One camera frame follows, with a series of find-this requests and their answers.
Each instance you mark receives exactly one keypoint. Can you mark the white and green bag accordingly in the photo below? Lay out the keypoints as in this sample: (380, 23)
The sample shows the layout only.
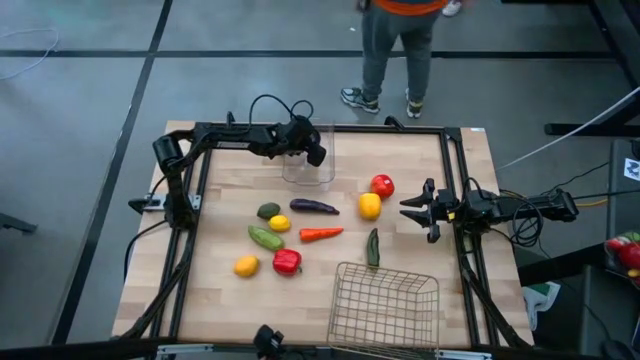
(542, 297)

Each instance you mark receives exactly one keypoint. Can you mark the container of spare produce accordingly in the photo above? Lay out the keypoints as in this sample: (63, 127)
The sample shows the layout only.
(627, 255)

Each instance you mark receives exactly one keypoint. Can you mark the black box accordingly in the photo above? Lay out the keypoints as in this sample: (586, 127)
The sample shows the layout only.
(610, 310)

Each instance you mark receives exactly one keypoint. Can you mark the red bell pepper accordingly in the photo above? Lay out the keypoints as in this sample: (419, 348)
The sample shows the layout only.
(286, 261)

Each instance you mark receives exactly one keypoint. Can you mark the orange round fruit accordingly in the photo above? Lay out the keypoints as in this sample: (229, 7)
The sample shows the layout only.
(246, 266)

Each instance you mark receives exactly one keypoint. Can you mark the black cabinet with white label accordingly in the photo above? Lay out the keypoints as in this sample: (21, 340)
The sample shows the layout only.
(620, 210)

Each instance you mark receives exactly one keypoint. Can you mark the silver table bracket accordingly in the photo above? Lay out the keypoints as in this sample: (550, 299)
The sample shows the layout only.
(185, 349)
(462, 355)

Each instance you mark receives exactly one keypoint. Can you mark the yellow lemon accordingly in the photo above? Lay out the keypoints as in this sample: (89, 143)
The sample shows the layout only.
(280, 223)

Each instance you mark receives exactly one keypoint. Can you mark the clear plastic bin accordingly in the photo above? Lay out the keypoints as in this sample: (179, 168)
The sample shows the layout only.
(300, 176)

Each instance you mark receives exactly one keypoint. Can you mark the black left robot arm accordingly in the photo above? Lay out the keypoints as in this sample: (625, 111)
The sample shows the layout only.
(220, 136)

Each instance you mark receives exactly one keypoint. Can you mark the black furniture foot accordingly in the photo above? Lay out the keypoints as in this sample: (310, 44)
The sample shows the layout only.
(17, 223)

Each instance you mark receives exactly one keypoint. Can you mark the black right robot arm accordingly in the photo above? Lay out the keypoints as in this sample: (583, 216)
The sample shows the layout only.
(545, 205)

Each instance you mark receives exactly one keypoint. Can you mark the person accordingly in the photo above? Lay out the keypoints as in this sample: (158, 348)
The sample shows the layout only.
(380, 45)

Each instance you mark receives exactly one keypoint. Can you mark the yellow bell pepper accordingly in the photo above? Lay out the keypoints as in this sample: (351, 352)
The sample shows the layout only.
(370, 206)

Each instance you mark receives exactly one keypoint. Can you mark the red tomato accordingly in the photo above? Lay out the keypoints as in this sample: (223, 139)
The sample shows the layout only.
(382, 186)

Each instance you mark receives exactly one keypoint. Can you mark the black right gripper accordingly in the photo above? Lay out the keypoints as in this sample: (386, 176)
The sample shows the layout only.
(445, 207)

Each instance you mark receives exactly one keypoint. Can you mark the light green gourd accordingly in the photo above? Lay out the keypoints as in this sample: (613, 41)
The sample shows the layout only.
(266, 238)

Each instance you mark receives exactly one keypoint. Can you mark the black metal table frame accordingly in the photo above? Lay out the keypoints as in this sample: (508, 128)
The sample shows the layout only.
(390, 129)

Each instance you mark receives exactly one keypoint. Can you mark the dark green avocado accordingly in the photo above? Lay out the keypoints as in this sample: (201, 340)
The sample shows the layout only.
(268, 211)

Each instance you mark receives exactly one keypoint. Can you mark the purple eggplant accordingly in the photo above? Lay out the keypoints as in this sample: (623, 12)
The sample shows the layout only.
(312, 206)

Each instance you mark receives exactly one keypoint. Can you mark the black desk frame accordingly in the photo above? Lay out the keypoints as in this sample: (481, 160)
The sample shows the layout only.
(615, 30)

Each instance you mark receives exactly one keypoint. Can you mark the black frame clamp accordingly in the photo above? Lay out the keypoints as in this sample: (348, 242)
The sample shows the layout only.
(395, 122)
(230, 119)

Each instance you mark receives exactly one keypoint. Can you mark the orange carrot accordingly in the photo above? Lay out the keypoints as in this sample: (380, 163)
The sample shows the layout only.
(317, 234)

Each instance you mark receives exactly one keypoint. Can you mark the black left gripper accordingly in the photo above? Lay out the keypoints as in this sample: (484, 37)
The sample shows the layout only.
(300, 135)

